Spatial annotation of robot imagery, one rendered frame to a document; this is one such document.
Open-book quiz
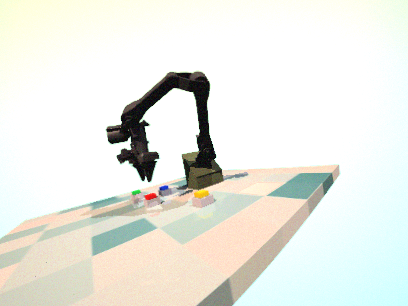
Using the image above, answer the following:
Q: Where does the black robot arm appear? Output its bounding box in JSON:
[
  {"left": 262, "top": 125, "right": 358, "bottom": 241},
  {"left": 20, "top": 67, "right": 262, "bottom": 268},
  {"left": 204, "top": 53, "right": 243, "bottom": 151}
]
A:
[{"left": 105, "top": 71, "right": 217, "bottom": 168}]

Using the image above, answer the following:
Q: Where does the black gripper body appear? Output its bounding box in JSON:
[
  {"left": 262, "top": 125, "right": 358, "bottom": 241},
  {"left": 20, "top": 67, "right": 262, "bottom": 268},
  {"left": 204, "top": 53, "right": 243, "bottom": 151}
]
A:
[{"left": 128, "top": 138, "right": 159, "bottom": 165}]

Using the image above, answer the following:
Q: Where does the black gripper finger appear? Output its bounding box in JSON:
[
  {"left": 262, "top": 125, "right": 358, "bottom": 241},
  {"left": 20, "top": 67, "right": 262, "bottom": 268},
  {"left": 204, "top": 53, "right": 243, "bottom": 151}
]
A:
[
  {"left": 131, "top": 164, "right": 145, "bottom": 181},
  {"left": 138, "top": 161, "right": 157, "bottom": 183}
]

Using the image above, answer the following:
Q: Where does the yellow button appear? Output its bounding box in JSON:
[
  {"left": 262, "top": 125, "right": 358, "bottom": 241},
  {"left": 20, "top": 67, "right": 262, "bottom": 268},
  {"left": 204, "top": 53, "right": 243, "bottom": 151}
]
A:
[{"left": 191, "top": 190, "right": 214, "bottom": 208}]

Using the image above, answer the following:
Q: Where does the red button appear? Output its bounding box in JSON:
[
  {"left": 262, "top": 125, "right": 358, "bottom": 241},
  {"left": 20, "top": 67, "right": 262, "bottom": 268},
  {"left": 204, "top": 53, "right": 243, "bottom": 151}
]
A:
[{"left": 143, "top": 193, "right": 161, "bottom": 208}]

